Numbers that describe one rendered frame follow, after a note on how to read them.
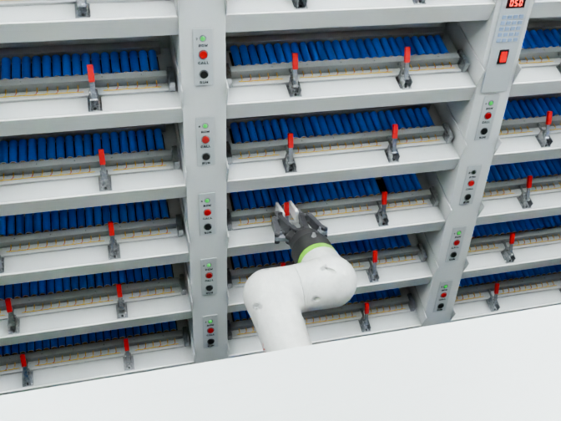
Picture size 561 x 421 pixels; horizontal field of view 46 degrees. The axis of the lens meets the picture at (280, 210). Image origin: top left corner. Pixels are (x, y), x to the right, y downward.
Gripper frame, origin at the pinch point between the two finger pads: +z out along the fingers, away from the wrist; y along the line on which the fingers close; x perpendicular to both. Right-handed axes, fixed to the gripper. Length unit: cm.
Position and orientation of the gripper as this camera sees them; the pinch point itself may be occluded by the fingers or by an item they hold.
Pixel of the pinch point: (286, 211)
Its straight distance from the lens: 166.0
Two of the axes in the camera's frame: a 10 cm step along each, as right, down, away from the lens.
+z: -2.5, -4.2, 8.7
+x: 0.0, -9.0, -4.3
